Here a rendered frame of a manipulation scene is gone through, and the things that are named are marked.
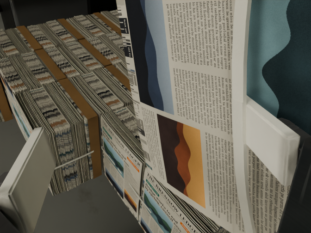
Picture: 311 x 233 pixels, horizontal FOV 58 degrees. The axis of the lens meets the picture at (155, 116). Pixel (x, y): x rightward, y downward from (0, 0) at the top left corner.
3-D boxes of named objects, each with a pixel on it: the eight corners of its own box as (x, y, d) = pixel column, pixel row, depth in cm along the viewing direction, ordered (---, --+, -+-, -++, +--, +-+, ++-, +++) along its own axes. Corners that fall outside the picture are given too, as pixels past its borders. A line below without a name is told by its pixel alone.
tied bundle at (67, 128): (103, 174, 132) (55, 199, 121) (76, 136, 149) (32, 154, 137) (100, 115, 107) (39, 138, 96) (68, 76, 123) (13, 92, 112)
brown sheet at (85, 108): (102, 175, 132) (93, 179, 130) (75, 137, 148) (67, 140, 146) (98, 115, 106) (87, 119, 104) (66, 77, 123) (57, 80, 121)
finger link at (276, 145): (287, 138, 13) (301, 135, 13) (230, 91, 20) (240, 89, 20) (283, 188, 15) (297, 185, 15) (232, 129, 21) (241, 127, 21)
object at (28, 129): (54, 195, 120) (52, 196, 120) (32, 151, 136) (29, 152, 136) (38, 136, 96) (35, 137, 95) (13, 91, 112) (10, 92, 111)
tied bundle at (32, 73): (77, 137, 148) (33, 155, 137) (55, 106, 165) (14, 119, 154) (68, 77, 123) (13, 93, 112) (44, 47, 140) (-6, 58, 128)
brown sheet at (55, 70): (75, 137, 148) (67, 140, 146) (54, 106, 164) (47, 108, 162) (66, 77, 123) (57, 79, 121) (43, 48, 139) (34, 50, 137)
